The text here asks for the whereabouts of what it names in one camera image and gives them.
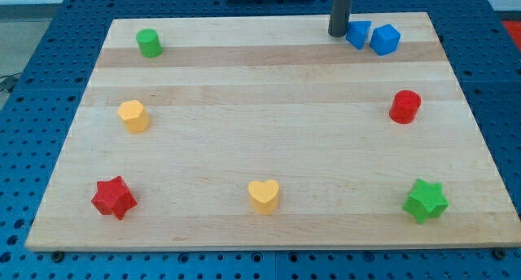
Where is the wooden board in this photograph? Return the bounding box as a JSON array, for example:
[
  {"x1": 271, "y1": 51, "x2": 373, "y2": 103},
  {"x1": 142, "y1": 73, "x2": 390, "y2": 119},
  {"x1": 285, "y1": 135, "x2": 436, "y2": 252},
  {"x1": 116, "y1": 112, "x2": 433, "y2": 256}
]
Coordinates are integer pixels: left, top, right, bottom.
[{"x1": 26, "y1": 12, "x2": 520, "y2": 252}]

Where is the yellow heart block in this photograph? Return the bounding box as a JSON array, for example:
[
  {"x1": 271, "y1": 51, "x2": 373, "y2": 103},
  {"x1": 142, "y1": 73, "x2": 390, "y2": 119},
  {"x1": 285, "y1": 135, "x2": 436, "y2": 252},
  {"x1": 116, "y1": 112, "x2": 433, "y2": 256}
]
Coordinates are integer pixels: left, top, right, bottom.
[{"x1": 247, "y1": 180, "x2": 280, "y2": 215}]

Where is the yellow hexagon block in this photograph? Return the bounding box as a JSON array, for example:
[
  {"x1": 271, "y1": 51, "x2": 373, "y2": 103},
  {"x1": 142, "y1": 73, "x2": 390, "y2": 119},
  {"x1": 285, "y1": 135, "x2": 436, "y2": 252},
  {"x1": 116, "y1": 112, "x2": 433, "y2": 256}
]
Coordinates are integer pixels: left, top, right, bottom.
[{"x1": 117, "y1": 100, "x2": 150, "y2": 133}]

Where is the blue triangle block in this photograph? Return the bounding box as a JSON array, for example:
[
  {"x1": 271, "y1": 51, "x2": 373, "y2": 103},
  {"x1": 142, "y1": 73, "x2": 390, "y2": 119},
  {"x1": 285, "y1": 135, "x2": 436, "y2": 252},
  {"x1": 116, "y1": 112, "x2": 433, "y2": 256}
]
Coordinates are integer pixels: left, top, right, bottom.
[{"x1": 346, "y1": 20, "x2": 371, "y2": 50}]

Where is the green cylinder block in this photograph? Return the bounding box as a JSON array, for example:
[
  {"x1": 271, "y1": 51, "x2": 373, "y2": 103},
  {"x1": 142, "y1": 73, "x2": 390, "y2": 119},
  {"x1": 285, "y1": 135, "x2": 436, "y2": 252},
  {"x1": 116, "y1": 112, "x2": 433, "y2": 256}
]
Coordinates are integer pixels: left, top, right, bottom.
[{"x1": 136, "y1": 28, "x2": 162, "y2": 58}]

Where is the red cylinder block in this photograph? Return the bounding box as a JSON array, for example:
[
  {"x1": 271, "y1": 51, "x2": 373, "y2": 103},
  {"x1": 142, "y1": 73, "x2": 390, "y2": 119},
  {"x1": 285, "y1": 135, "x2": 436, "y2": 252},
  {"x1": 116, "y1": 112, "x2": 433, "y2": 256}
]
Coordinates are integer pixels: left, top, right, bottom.
[{"x1": 388, "y1": 90, "x2": 422, "y2": 124}]

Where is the blue cube block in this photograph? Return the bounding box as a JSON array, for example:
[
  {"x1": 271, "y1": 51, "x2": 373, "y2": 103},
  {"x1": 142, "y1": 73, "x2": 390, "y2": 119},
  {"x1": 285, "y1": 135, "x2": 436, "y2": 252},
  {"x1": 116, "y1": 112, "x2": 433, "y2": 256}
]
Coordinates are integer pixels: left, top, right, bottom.
[{"x1": 370, "y1": 24, "x2": 401, "y2": 56}]

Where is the red star block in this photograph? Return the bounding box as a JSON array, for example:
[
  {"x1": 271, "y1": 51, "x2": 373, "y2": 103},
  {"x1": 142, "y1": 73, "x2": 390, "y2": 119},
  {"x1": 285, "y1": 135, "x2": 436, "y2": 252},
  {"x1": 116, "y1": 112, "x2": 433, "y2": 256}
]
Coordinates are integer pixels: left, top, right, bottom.
[{"x1": 91, "y1": 176, "x2": 138, "y2": 221}]

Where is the green star block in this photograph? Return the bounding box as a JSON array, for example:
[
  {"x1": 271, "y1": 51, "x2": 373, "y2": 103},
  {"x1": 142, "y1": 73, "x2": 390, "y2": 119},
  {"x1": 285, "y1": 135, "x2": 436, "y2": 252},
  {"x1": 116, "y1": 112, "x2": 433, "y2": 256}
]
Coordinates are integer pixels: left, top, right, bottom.
[{"x1": 402, "y1": 178, "x2": 449, "y2": 224}]

